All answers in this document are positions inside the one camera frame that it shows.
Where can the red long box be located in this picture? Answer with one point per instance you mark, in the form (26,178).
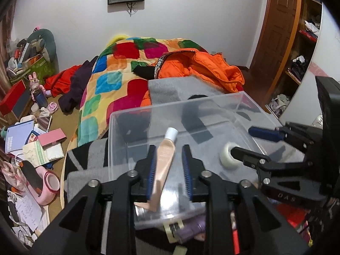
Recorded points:
(8,102)

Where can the white tape roll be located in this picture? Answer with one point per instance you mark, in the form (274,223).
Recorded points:
(226,159)

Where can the purple black spray bottle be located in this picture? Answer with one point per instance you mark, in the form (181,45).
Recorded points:
(192,227)

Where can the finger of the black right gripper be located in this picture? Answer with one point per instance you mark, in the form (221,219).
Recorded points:
(263,163)
(297,135)

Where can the white sliding wardrobe door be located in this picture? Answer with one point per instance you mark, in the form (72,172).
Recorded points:
(304,107)

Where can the grey neck pillow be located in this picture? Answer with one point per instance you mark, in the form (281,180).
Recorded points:
(42,42)

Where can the colourful patchwork quilt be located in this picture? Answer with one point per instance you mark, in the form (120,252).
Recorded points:
(113,86)

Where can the dark purple garment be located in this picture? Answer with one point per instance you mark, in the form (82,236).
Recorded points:
(72,99)

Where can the wooden wardrobe shelf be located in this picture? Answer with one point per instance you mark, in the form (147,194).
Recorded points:
(300,21)

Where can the wooden door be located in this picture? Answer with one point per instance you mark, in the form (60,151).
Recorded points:
(274,46)

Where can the striped curtain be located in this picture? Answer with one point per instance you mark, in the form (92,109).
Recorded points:
(6,27)

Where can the beige cosmetic tube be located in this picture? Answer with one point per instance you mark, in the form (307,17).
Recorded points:
(164,156)

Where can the blue notebook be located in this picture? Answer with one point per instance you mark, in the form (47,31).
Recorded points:
(17,135)

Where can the pink rabbit toy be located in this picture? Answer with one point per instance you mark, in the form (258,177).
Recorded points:
(38,93)

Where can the pink flat box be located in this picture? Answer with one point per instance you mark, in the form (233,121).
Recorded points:
(52,137)

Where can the red clothing heap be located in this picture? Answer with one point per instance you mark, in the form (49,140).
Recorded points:
(61,82)

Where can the pink round device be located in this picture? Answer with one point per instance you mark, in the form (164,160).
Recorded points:
(41,183)

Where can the grey black blanket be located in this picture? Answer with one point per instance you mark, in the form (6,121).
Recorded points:
(184,111)

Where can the green storage box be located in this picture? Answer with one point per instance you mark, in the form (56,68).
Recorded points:
(42,68)

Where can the orange puffer jacket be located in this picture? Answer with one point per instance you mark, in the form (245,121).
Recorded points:
(211,69)

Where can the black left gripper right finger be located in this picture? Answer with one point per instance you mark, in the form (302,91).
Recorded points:
(237,214)

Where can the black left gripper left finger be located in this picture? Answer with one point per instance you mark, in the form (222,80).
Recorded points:
(78,229)

